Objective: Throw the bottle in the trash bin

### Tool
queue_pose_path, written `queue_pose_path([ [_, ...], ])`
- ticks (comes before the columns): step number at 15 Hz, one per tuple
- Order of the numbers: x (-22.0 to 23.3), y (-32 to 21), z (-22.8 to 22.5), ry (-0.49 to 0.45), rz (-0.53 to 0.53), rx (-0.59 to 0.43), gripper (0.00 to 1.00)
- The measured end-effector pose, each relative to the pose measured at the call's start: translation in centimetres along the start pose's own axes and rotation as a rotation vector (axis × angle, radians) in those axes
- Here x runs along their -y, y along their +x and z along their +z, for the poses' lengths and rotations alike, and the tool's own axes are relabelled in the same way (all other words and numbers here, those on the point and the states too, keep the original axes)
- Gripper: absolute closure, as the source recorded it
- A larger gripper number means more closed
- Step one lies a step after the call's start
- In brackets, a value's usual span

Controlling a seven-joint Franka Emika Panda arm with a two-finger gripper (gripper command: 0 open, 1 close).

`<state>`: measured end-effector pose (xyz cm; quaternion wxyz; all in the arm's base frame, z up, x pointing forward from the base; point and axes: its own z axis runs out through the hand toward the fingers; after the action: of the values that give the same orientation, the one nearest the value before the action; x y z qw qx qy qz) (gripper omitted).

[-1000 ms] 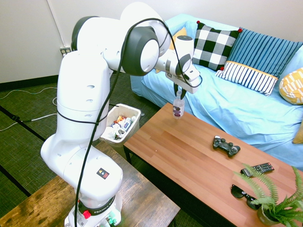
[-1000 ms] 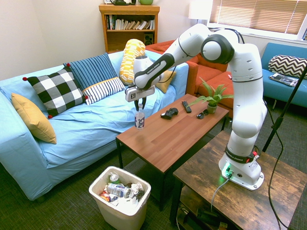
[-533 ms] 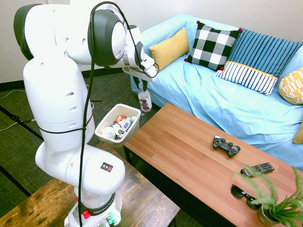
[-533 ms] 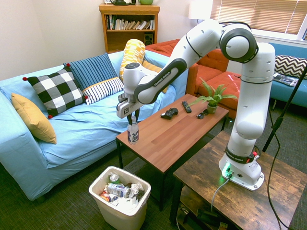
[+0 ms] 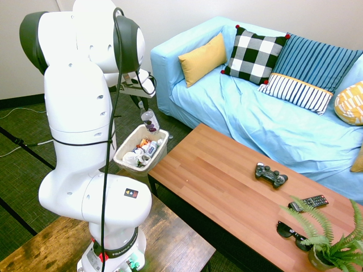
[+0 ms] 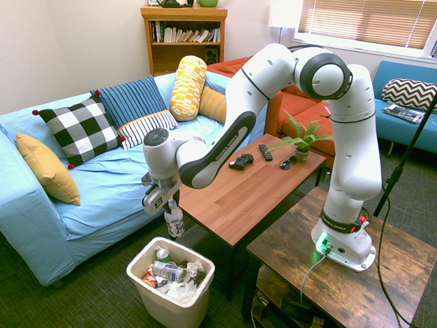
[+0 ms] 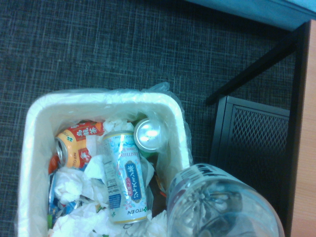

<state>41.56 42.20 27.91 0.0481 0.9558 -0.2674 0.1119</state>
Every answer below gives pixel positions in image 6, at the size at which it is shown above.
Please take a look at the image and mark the rustic dark wood table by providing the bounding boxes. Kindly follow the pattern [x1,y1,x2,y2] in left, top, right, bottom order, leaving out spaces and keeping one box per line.
[240,185,437,328]

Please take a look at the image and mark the white navy striped pillow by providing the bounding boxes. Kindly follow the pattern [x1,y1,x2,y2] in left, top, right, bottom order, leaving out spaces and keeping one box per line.
[116,109,180,151]

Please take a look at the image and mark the yellow patterned bolster pillow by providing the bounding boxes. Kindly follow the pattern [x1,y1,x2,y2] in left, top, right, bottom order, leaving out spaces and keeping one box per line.
[169,55,208,122]

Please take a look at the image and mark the teal bench sofa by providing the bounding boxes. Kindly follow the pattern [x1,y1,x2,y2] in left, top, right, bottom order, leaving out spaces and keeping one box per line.
[371,60,437,145]

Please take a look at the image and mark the small black speaker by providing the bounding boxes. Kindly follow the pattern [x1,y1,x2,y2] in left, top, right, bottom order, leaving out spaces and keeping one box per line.
[204,47,220,65]

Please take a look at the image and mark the black white checkered pillow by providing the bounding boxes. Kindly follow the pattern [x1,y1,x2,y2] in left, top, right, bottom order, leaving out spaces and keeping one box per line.
[31,90,127,171]

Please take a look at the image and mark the magazine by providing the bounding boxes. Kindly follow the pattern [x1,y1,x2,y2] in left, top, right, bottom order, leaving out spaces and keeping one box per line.
[382,104,427,125]

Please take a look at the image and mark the black equipment under table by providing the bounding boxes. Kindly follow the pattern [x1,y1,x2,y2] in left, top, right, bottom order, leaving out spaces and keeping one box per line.
[279,296,326,328]

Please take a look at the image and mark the small potted fern plant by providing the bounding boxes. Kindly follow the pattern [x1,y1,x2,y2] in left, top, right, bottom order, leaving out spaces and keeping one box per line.
[266,109,335,164]

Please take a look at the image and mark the black game controller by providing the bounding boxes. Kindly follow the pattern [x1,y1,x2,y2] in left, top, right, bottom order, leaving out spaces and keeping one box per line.
[227,152,255,171]

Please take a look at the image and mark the light blue sofa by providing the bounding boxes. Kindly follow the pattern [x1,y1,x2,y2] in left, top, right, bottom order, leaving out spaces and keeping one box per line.
[0,70,268,287]

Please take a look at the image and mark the wooden coffee table black legs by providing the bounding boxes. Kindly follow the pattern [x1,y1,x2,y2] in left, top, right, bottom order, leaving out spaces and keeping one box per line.
[164,133,328,302]

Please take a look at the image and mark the row of leaning paperback books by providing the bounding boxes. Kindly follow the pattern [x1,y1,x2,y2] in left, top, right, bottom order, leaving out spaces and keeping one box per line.
[164,26,221,44]

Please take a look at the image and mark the dark upright books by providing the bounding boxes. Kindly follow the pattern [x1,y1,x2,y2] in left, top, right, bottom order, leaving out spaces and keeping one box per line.
[150,20,166,44]

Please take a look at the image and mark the crumpled white paper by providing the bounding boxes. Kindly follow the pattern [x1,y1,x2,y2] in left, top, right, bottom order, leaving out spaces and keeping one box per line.
[184,260,206,285]

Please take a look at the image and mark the black white object on shelf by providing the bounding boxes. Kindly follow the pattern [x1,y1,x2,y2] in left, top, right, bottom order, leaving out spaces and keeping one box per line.
[158,0,195,9]

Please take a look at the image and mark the wooden bookshelf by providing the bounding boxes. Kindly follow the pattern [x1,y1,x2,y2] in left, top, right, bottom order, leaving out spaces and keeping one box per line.
[140,4,229,77]

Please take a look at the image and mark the red snack wrapper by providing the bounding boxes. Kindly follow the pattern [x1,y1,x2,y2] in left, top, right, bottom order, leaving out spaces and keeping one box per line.
[141,271,159,289]

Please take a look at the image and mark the mustard striped pillow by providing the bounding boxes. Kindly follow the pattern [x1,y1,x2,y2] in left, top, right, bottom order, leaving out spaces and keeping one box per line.
[198,85,228,125]

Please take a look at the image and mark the crushed white can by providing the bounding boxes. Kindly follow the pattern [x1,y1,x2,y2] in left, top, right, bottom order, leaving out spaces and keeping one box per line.
[150,260,187,284]

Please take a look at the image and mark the black sunglasses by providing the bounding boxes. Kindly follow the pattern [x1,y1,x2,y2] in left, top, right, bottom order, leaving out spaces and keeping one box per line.
[279,155,298,171]

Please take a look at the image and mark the black floor vent grille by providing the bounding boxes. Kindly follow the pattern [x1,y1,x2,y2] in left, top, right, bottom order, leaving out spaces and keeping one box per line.
[177,223,223,256]

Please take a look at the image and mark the black remote control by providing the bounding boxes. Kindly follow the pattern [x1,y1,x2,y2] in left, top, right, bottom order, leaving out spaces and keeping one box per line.
[257,143,274,162]

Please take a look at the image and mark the orange armchair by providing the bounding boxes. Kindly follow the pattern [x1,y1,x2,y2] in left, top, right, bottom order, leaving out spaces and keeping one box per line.
[206,55,334,137]

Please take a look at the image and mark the blue dark-striped pillow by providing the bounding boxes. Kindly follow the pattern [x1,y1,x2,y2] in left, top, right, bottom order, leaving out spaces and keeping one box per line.
[89,74,170,131]

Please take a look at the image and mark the white trash bin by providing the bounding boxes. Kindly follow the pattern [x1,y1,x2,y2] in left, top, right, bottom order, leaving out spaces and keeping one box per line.
[126,236,216,328]

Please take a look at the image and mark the wooden window blinds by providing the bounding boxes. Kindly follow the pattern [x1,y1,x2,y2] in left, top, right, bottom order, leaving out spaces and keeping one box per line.
[297,0,437,51]

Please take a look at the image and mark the white shade floor lamp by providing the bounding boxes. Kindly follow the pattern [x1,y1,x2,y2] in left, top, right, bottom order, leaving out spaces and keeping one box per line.
[267,0,305,45]

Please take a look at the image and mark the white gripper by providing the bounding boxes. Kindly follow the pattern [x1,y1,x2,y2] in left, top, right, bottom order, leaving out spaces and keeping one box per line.
[141,172,182,217]

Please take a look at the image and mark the grey cable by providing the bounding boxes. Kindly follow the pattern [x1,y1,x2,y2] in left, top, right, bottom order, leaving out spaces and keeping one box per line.
[299,254,329,305]

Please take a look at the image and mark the mustard yellow plain pillow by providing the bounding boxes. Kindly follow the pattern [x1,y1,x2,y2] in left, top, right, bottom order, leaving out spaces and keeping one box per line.
[15,132,82,207]

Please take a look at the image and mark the black white chevron pillow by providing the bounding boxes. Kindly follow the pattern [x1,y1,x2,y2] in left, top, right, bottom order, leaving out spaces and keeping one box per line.
[381,77,437,113]

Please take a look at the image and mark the black cable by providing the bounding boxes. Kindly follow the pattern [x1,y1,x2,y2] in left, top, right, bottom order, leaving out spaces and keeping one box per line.
[376,182,412,328]

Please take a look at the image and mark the black camera stand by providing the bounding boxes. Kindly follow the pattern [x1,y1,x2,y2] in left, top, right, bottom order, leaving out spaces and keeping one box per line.
[372,91,437,218]

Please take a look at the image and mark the clear bottle with purple label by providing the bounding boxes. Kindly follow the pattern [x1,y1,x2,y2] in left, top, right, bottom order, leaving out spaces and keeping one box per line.
[164,200,186,239]

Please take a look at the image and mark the white crumpled plastic wrap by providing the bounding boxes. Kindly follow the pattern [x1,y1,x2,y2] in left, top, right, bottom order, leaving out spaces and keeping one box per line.
[156,279,199,302]

